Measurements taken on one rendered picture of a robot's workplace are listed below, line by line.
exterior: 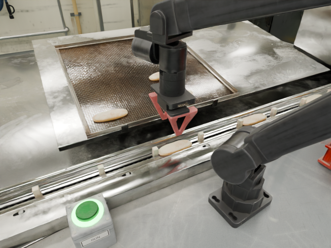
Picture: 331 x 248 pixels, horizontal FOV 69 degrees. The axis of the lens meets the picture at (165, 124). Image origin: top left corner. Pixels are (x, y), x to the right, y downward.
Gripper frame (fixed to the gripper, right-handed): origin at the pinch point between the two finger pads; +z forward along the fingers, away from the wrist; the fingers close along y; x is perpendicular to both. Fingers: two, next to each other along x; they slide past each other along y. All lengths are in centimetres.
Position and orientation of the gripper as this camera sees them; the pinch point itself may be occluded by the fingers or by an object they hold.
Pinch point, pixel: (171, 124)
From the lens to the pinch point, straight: 59.5
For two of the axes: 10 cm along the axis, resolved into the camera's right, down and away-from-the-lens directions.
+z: 0.0, 8.1, 5.8
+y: -4.5, -5.2, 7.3
